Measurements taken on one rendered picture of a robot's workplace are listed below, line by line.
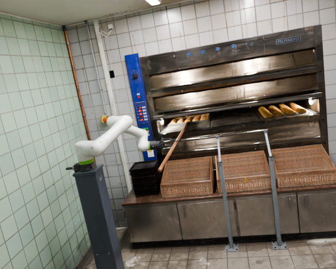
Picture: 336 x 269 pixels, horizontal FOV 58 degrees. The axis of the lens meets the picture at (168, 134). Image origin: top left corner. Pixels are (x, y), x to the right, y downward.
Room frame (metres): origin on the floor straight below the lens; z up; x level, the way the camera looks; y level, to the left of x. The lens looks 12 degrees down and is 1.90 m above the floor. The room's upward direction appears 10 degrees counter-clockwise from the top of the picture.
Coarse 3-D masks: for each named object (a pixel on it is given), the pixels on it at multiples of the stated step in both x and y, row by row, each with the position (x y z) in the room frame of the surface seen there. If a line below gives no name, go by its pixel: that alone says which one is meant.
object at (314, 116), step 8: (264, 120) 3.36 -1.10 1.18; (272, 120) 3.30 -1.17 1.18; (280, 120) 3.28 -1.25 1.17; (288, 120) 3.26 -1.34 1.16; (296, 120) 3.25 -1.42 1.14; (208, 128) 3.44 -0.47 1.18; (216, 128) 3.42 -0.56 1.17; (224, 128) 3.40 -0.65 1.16; (232, 128) 3.38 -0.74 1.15; (160, 136) 3.55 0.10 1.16; (168, 136) 3.53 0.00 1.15
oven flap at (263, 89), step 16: (272, 80) 3.32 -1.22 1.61; (288, 80) 3.28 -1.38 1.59; (304, 80) 3.24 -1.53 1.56; (160, 96) 3.57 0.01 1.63; (176, 96) 3.53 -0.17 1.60; (192, 96) 3.48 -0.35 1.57; (208, 96) 3.43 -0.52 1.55; (224, 96) 3.39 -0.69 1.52; (240, 96) 3.35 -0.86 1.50; (256, 96) 3.30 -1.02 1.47; (272, 96) 3.27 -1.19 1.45
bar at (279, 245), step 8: (208, 136) 3.08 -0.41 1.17; (216, 136) 3.04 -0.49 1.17; (224, 136) 3.04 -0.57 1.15; (272, 160) 2.73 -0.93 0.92; (272, 168) 2.73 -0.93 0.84; (272, 176) 2.73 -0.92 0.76; (224, 184) 2.83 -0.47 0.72; (272, 184) 2.74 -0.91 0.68; (224, 192) 2.83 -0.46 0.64; (272, 192) 2.75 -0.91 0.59; (224, 200) 2.83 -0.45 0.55; (280, 232) 2.73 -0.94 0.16; (232, 240) 2.83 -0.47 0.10; (280, 240) 2.73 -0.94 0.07; (232, 248) 2.83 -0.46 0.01; (280, 248) 2.69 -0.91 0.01
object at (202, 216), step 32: (160, 192) 3.25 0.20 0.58; (256, 192) 2.83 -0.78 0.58; (288, 192) 2.76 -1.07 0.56; (320, 192) 2.71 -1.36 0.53; (128, 224) 3.10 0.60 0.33; (160, 224) 3.03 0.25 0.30; (192, 224) 2.96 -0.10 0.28; (224, 224) 2.89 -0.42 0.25; (256, 224) 2.83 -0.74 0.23; (288, 224) 2.77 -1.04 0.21; (320, 224) 2.71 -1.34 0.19
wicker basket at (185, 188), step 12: (168, 168) 3.49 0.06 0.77; (180, 168) 3.46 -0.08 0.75; (192, 168) 3.43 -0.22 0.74; (204, 168) 3.39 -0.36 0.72; (168, 180) 3.42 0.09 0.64; (192, 180) 3.39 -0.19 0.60; (204, 180) 3.35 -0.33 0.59; (168, 192) 3.05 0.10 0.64; (180, 192) 3.03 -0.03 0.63; (192, 192) 3.00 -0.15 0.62; (204, 192) 2.97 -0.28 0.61
